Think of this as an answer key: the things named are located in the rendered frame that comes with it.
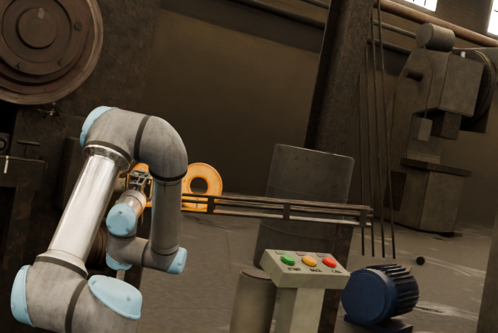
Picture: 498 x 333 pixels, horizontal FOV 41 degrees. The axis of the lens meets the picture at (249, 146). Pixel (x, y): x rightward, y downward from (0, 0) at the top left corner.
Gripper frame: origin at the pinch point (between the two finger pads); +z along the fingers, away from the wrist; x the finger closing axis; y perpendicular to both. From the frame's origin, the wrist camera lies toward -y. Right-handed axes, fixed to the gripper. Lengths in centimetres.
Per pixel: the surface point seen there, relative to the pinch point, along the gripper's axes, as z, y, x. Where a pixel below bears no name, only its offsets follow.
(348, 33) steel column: 418, -4, -89
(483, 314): 143, -105, -172
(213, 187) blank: 7.9, -1.2, -19.9
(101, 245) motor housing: -7.9, -21.2, 10.9
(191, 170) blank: 9.2, 2.8, -12.0
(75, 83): 13.2, 23.4, 30.0
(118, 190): 5.1, -7.2, 10.4
